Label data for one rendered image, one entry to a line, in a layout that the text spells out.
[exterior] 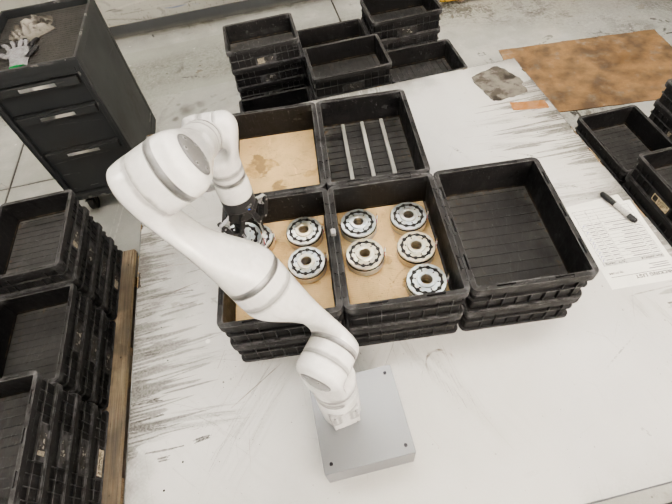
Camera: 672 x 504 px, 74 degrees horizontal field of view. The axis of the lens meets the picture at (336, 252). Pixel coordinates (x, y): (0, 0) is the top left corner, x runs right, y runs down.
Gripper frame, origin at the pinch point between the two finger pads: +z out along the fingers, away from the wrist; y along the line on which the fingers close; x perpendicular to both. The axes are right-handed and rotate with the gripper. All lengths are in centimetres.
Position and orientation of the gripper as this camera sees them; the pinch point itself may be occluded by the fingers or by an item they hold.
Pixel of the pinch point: (251, 232)
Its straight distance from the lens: 111.5
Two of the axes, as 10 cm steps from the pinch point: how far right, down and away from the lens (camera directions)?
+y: 7.0, -6.1, 3.6
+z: 1.0, 5.8, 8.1
